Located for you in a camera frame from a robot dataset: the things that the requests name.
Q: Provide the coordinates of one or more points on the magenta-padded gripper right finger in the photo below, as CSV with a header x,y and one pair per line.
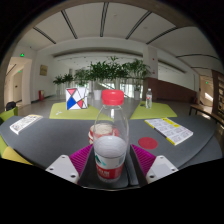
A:
x,y
160,166

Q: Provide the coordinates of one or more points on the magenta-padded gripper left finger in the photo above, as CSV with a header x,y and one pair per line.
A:
x,y
63,166

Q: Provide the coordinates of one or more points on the red-capped clear water bottle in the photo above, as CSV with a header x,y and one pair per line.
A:
x,y
111,156

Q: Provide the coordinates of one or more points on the small clear water bottle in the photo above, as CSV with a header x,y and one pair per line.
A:
x,y
148,100

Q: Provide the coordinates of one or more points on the flat round red coaster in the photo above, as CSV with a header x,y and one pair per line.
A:
x,y
147,143

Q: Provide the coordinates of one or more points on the yellow and white open booklet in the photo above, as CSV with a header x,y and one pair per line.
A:
x,y
170,131

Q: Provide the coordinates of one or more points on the red and white mug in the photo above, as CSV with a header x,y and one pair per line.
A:
x,y
90,134

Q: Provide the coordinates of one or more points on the white printed booklet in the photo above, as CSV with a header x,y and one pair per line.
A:
x,y
25,123

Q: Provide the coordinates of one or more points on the white cube with coloured triangles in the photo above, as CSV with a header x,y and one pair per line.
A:
x,y
76,98

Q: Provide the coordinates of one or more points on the wooden bench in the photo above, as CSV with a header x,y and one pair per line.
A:
x,y
203,111

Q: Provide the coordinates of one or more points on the red fire extinguisher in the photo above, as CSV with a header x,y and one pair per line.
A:
x,y
41,95

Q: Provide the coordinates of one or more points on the lime green chair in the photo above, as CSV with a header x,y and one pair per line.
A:
x,y
8,115

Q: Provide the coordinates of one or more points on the black chair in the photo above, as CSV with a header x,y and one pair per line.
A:
x,y
10,105

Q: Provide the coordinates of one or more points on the brown shelf unit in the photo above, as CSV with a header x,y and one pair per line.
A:
x,y
220,93

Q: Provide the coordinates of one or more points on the group of potted green plants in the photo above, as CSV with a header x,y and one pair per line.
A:
x,y
106,71

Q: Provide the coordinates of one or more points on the framed wall picture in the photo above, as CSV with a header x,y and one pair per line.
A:
x,y
43,70

